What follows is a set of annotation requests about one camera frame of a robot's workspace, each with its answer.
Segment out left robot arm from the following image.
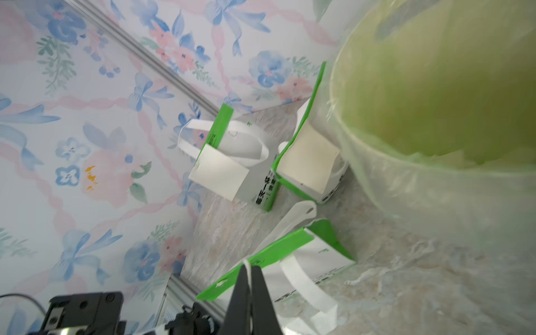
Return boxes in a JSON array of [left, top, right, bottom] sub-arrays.
[[25, 292, 221, 335]]

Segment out left aluminium corner post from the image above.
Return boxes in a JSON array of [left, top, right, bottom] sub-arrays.
[[66, 0, 219, 117]]

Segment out aluminium front rail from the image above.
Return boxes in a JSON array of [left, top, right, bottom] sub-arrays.
[[154, 275, 225, 335]]

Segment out green bin liner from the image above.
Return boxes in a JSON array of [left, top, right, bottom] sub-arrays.
[[311, 0, 536, 256]]

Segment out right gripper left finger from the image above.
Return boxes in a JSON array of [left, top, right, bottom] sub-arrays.
[[219, 265, 251, 335]]

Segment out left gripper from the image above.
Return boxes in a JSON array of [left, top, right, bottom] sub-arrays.
[[165, 303, 221, 335]]

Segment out cream trash bin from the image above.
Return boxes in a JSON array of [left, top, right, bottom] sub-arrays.
[[328, 0, 536, 252]]

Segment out green white bag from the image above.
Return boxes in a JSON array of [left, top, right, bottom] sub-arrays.
[[272, 62, 348, 204], [177, 104, 279, 212], [195, 200, 357, 335]]

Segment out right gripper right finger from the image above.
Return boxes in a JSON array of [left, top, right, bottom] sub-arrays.
[[251, 266, 283, 335]]

